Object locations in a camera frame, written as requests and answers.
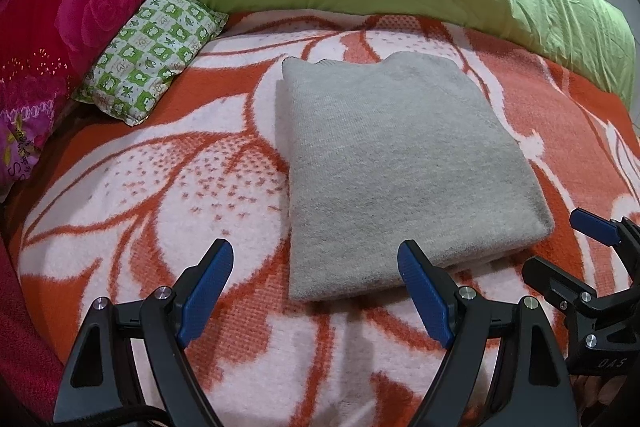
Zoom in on orange white floral blanket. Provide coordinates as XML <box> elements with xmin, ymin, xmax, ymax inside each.
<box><xmin>17</xmin><ymin>11</ymin><xmax>640</xmax><ymax>427</ymax></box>

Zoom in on person's right hand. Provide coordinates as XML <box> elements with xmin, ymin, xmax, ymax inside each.
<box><xmin>571</xmin><ymin>369</ymin><xmax>621</xmax><ymax>415</ymax></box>

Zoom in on dark red bedsheet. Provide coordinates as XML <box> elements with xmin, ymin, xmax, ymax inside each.
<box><xmin>0</xmin><ymin>202</ymin><xmax>66</xmax><ymax>427</ymax></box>

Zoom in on green white patterned pillow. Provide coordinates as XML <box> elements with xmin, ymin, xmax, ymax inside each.
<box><xmin>72</xmin><ymin>0</ymin><xmax>230</xmax><ymax>128</ymax></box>

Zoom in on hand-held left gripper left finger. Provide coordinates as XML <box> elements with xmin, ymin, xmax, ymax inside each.
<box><xmin>52</xmin><ymin>238</ymin><xmax>235</xmax><ymax>427</ymax></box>

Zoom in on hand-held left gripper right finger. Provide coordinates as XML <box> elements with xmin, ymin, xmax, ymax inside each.
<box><xmin>397</xmin><ymin>239</ymin><xmax>578</xmax><ymax>427</ymax></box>

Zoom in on red floral pillow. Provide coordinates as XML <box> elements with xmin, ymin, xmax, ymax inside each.
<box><xmin>0</xmin><ymin>0</ymin><xmax>187</xmax><ymax>202</ymax></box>

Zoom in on grey knit sweater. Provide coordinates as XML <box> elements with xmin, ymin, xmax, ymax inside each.
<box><xmin>277</xmin><ymin>52</ymin><xmax>556</xmax><ymax>304</ymax></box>

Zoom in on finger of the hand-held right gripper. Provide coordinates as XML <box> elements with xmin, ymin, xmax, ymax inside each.
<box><xmin>569</xmin><ymin>208</ymin><xmax>640</xmax><ymax>280</ymax></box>
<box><xmin>521</xmin><ymin>256</ymin><xmax>598</xmax><ymax>314</ymax></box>

